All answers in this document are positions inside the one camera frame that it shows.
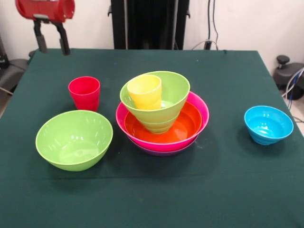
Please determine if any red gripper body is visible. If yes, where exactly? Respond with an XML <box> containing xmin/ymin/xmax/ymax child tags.
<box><xmin>15</xmin><ymin>0</ymin><xmax>76</xmax><ymax>24</ymax></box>

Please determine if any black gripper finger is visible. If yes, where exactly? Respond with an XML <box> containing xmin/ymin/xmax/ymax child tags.
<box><xmin>33</xmin><ymin>20</ymin><xmax>49</xmax><ymax>54</ymax></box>
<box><xmin>55</xmin><ymin>22</ymin><xmax>71</xmax><ymax>56</ymax></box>

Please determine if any red cup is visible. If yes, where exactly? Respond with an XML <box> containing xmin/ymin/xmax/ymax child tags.
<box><xmin>68</xmin><ymin>76</ymin><xmax>101</xmax><ymax>112</ymax></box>

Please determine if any yellow cup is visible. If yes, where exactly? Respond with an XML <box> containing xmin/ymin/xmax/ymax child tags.
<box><xmin>126</xmin><ymin>74</ymin><xmax>162</xmax><ymax>111</ymax></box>

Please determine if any large green bowl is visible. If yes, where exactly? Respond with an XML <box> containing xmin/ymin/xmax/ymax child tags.
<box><xmin>35</xmin><ymin>110</ymin><xmax>114</xmax><ymax>172</ymax></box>

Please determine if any medium green bowl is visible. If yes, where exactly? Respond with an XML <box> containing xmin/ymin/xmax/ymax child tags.
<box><xmin>119</xmin><ymin>70</ymin><xmax>191</xmax><ymax>125</ymax></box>

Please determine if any small ribbed green bowl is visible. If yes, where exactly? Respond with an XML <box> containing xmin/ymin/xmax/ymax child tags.
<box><xmin>140</xmin><ymin>117</ymin><xmax>178</xmax><ymax>135</ymax></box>

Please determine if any orange bowl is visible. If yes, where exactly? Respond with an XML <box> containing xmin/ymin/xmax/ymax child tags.
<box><xmin>124</xmin><ymin>101</ymin><xmax>203</xmax><ymax>142</ymax></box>

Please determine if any purple bowl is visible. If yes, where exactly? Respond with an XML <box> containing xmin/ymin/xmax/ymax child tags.
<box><xmin>135</xmin><ymin>140</ymin><xmax>198</xmax><ymax>157</ymax></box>

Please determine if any pink bowl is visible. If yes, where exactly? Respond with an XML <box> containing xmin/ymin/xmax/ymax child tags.
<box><xmin>115</xmin><ymin>91</ymin><xmax>210</xmax><ymax>152</ymax></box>

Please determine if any small blue bowl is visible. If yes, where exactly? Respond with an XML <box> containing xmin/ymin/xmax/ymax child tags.
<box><xmin>244</xmin><ymin>105</ymin><xmax>295</xmax><ymax>145</ymax></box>

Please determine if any black office chair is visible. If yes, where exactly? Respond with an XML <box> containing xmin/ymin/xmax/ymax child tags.
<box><xmin>0</xmin><ymin>35</ymin><xmax>35</xmax><ymax>95</ymax></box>

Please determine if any dark green tablecloth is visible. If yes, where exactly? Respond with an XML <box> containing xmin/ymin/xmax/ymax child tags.
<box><xmin>0</xmin><ymin>48</ymin><xmax>304</xmax><ymax>228</ymax></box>

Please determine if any black chair with round knob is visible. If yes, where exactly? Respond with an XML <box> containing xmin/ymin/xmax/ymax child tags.
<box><xmin>273</xmin><ymin>55</ymin><xmax>304</xmax><ymax>100</ymax></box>

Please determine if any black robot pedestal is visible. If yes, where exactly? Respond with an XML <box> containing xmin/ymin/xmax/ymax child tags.
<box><xmin>108</xmin><ymin>0</ymin><xmax>190</xmax><ymax>50</ymax></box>

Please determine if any black wall cable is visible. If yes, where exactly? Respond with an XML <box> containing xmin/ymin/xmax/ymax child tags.
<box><xmin>208</xmin><ymin>0</ymin><xmax>219</xmax><ymax>50</ymax></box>

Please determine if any blue and white cable bundle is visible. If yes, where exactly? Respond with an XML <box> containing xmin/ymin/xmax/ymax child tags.
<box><xmin>281</xmin><ymin>67</ymin><xmax>304</xmax><ymax>100</ymax></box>

